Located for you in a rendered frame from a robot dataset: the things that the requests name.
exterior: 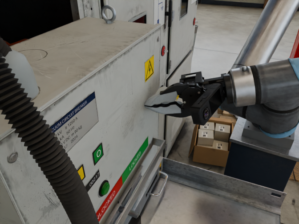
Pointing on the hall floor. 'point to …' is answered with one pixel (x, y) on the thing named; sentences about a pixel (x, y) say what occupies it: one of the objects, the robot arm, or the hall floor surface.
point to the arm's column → (259, 167)
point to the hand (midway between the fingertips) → (148, 106)
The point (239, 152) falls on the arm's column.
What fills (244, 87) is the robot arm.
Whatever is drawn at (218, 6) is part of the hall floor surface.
